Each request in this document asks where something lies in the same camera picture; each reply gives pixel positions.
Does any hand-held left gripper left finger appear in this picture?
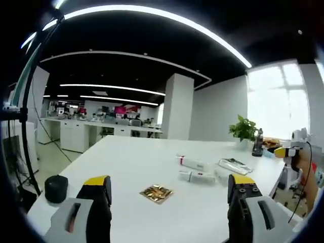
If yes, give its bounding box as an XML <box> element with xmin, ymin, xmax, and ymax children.
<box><xmin>42</xmin><ymin>174</ymin><xmax>112</xmax><ymax>243</ymax></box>

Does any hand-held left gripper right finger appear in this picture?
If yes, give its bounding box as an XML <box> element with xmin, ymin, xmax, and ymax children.
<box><xmin>227</xmin><ymin>174</ymin><xmax>304</xmax><ymax>243</ymax></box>

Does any black skincare jar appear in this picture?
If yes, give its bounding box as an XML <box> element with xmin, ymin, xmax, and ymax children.
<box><xmin>44</xmin><ymin>175</ymin><xmax>69</xmax><ymax>204</ymax></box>

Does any clear plastic packet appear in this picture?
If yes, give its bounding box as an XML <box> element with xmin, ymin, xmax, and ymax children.
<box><xmin>218</xmin><ymin>157</ymin><xmax>254</xmax><ymax>176</ymax></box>

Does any white skincare tube red dot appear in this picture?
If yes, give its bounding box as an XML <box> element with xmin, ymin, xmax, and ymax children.
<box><xmin>179</xmin><ymin>170</ymin><xmax>216</xmax><ymax>185</ymax></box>

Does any white skincare tube red band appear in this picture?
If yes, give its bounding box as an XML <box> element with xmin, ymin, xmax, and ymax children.
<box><xmin>176</xmin><ymin>153</ymin><xmax>213</xmax><ymax>171</ymax></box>

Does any gold skincare sachet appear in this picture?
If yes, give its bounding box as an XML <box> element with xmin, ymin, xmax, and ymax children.
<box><xmin>139</xmin><ymin>184</ymin><xmax>175</xmax><ymax>205</ymax></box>

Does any dark water bottle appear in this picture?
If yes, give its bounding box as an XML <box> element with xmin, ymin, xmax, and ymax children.
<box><xmin>252</xmin><ymin>128</ymin><xmax>265</xmax><ymax>157</ymax></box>

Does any orange snack bag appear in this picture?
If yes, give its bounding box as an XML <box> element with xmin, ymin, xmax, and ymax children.
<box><xmin>262</xmin><ymin>137</ymin><xmax>282</xmax><ymax>149</ymax></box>

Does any green potted plant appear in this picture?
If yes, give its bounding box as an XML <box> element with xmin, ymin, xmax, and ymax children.
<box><xmin>228</xmin><ymin>114</ymin><xmax>259</xmax><ymax>150</ymax></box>

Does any row of white office desks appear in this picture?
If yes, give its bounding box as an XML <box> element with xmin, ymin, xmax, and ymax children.
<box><xmin>37</xmin><ymin>116</ymin><xmax>164</xmax><ymax>154</ymax></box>

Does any black light stand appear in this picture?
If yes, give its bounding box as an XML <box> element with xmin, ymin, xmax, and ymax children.
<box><xmin>2</xmin><ymin>10</ymin><xmax>67</xmax><ymax>196</ymax></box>

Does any long ceiling light strip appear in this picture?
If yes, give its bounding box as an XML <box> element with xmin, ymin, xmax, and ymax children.
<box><xmin>42</xmin><ymin>4</ymin><xmax>253</xmax><ymax>68</ymax></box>

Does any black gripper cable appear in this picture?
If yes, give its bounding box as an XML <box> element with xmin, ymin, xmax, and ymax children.
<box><xmin>288</xmin><ymin>140</ymin><xmax>312</xmax><ymax>224</ymax></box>

